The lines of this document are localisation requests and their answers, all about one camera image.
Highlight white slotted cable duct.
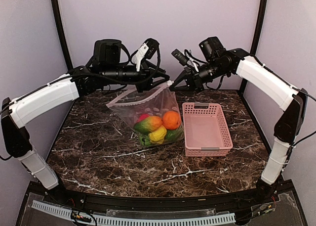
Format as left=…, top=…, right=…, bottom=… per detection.
left=31, top=200, right=236, bottom=226

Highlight black front rail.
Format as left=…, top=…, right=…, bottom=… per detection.
left=19, top=180, right=301, bottom=219

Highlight green toy cabbage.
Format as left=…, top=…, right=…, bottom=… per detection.
left=139, top=134, right=152, bottom=146

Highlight pink perforated plastic basket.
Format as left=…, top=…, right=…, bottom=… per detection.
left=182, top=102, right=233, bottom=157

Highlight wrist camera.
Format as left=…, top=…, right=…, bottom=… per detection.
left=131, top=38, right=159, bottom=72
left=171, top=49, right=198, bottom=72

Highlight red toy apple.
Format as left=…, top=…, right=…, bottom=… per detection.
left=137, top=114, right=150, bottom=123

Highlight green toy bell pepper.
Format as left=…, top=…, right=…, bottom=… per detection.
left=165, top=126, right=184, bottom=141

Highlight right black frame post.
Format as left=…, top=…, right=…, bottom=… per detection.
left=250, top=0, right=268, bottom=55

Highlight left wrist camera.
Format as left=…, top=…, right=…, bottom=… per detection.
left=131, top=38, right=159, bottom=72

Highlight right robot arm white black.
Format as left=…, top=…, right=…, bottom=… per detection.
left=171, top=37, right=308, bottom=203

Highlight black frame post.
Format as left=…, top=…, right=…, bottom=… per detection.
left=50, top=0, right=73, bottom=70
left=250, top=0, right=268, bottom=55

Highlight yellow toy lemon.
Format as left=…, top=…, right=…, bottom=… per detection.
left=148, top=125, right=167, bottom=144

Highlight orange green toy mango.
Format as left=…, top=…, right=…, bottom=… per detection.
left=133, top=116, right=162, bottom=135

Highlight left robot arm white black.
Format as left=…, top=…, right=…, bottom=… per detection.
left=0, top=38, right=169, bottom=204

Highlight clear zip top bag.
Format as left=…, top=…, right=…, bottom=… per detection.
left=107, top=81, right=184, bottom=147

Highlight orange toy fruit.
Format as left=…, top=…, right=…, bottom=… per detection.
left=162, top=111, right=181, bottom=130

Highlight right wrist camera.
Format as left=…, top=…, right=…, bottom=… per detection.
left=171, top=49, right=198, bottom=72

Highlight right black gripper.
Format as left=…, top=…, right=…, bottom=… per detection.
left=169, top=59, right=229, bottom=92

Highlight left black frame post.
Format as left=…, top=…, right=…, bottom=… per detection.
left=50, top=0, right=73, bottom=70

